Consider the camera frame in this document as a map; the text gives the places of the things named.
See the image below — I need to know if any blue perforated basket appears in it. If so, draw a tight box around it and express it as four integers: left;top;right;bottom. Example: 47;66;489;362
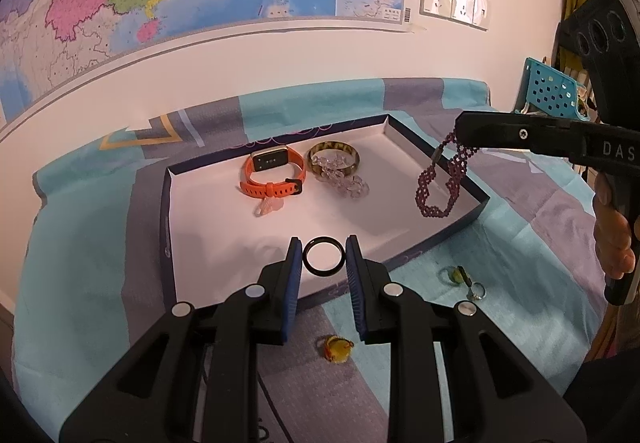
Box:
515;56;596;121

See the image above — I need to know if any orange smartwatch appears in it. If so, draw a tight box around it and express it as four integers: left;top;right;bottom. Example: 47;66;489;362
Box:
239;148;307;200

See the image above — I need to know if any teal grey patterned cloth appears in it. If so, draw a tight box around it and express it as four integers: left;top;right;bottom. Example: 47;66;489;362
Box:
12;76;621;443

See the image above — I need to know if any purple beaded bracelet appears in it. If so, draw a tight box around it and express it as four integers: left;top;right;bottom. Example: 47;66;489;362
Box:
415;132;481;219

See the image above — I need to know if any black ring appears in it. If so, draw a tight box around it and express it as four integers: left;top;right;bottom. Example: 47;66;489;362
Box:
302;237;347;276

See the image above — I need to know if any person's dark clothing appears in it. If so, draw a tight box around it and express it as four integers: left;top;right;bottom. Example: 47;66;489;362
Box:
562;355;640;429

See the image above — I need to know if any clear crystal bead bracelet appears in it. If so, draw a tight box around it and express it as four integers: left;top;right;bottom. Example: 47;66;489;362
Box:
312;150;371;200

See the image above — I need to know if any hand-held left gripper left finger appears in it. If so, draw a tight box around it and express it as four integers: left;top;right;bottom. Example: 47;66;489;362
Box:
59;237;305;443

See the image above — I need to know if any dark blue shallow box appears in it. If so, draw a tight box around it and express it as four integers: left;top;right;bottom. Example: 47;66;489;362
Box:
160;113;490;311

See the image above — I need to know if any tortoiseshell bangle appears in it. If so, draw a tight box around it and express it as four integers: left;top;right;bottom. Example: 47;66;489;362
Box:
306;140;362;176

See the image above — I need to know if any gold ring yellow-green stone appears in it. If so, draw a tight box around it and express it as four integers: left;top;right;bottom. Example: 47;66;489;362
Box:
314;334;356;366

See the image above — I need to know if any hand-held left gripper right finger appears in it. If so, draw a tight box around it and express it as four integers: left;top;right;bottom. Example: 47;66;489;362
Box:
344;234;586;443

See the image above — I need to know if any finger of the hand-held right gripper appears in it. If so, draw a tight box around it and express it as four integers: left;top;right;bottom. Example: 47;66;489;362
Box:
454;110;572;158

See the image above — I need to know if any narrow white wall socket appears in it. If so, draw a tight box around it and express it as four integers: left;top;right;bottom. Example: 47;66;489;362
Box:
472;0;492;31

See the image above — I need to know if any person's right hand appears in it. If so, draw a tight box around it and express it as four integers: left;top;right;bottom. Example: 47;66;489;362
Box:
594;173;637;280

